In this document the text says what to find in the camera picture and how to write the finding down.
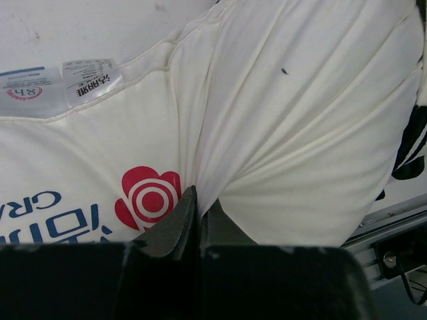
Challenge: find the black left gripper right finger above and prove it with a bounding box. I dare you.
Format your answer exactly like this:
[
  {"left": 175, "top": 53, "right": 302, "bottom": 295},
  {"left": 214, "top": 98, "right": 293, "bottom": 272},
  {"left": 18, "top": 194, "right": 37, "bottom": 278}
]
[{"left": 200, "top": 201, "right": 370, "bottom": 319}]

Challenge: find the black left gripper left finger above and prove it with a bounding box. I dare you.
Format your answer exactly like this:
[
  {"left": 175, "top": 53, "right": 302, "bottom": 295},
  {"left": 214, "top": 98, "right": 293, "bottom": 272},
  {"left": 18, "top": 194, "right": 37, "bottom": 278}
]
[{"left": 1, "top": 187, "right": 199, "bottom": 319}]

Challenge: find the white pillow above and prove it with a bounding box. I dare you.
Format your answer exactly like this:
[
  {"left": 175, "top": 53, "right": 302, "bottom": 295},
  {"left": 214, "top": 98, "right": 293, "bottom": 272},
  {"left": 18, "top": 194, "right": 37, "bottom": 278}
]
[{"left": 1, "top": 1, "right": 425, "bottom": 246}]

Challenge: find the black white checkered pillowcase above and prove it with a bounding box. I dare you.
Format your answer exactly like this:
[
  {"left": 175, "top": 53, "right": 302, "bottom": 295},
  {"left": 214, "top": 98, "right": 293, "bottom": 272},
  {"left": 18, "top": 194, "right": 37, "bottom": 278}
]
[{"left": 375, "top": 0, "right": 427, "bottom": 203}]

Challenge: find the white pillow care label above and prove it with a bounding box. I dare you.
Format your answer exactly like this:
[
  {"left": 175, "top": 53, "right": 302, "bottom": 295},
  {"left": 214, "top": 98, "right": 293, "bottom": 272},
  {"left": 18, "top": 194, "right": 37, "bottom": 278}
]
[{"left": 62, "top": 59, "right": 124, "bottom": 108}]

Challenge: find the white blue pillow tag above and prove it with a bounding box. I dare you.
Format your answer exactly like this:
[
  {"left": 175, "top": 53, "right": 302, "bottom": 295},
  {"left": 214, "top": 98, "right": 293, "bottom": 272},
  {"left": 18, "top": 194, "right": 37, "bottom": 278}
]
[{"left": 1, "top": 67, "right": 69, "bottom": 119}]

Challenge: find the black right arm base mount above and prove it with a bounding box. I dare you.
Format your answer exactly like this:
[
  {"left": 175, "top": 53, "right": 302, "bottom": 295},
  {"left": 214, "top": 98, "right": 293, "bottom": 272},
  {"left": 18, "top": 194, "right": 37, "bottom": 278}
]
[{"left": 372, "top": 229, "right": 427, "bottom": 306}]

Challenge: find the aluminium front frame rail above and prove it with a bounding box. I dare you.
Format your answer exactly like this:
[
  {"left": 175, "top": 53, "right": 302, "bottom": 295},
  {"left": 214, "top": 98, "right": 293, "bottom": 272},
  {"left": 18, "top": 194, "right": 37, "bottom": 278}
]
[{"left": 343, "top": 194, "right": 426, "bottom": 289}]

